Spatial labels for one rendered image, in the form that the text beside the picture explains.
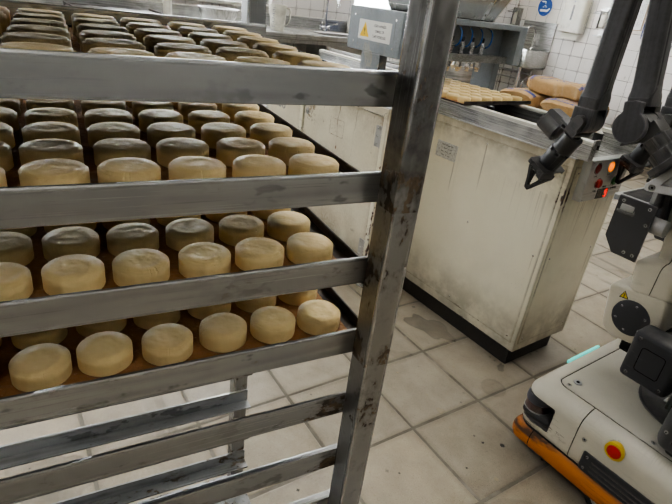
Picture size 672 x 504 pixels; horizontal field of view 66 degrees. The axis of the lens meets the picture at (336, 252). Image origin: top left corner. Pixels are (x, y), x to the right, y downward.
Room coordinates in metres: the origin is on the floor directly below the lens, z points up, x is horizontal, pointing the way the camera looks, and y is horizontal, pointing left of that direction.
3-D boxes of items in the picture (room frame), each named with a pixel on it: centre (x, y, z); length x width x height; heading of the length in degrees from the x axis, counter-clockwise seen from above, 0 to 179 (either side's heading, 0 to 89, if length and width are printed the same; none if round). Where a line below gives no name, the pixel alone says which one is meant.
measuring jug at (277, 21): (4.66, 0.72, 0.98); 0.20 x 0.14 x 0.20; 75
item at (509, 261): (1.99, -0.63, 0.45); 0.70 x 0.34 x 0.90; 38
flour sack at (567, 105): (5.43, -2.22, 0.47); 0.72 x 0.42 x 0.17; 131
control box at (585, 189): (1.70, -0.85, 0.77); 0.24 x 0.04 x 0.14; 128
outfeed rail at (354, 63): (2.56, -0.36, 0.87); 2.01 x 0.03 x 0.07; 38
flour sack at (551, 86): (5.64, -2.11, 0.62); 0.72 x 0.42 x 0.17; 42
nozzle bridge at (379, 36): (2.39, -0.32, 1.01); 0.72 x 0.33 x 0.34; 128
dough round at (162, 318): (0.47, 0.19, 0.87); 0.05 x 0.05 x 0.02
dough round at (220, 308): (0.50, 0.14, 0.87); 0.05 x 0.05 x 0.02
